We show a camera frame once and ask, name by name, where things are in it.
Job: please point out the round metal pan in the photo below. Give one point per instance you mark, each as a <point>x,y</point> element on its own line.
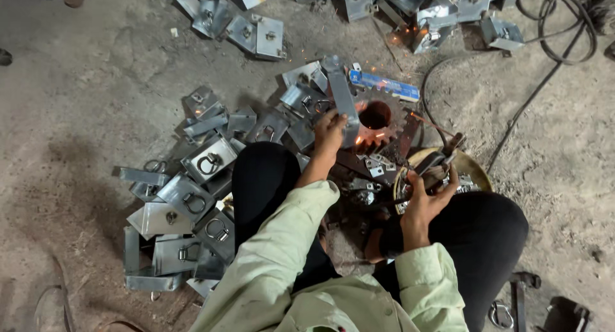
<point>473,166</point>

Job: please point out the heap of small metal tabs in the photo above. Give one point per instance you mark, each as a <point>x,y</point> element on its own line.
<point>376,167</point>

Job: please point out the thin welding electrode rod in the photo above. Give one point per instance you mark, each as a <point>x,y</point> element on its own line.
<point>427,123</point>

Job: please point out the grey metal bracket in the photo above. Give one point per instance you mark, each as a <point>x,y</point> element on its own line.
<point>342,95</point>

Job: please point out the blue electrode carton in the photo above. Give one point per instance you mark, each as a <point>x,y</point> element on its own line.
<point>384,84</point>

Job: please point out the person's black trousers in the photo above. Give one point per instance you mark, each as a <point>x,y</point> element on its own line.
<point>480,236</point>

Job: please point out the rusty metal base plate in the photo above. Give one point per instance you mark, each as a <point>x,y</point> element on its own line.
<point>350,161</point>

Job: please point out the welding electrode holder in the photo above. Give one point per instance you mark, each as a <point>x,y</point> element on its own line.
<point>444,154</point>

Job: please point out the person's left fingers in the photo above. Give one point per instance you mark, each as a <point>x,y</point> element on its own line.
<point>338,119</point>

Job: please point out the rusty gear wheel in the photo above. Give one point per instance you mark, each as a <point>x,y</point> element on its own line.
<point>395,106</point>

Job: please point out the person's right hand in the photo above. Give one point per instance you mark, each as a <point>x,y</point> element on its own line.
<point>420,209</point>

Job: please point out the pile of ringed metal brackets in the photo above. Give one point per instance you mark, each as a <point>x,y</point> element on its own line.
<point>206,161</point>

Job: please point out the person's light green shirt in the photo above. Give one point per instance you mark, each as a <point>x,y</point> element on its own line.
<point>269,274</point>

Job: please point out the person's left hand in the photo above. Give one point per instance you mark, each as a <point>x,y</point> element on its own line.
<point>329,132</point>

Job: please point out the black metal block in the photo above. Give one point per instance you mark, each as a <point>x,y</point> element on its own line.
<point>567,315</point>

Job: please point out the heap of welded metal brackets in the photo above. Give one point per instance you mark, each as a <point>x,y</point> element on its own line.
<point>257,34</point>

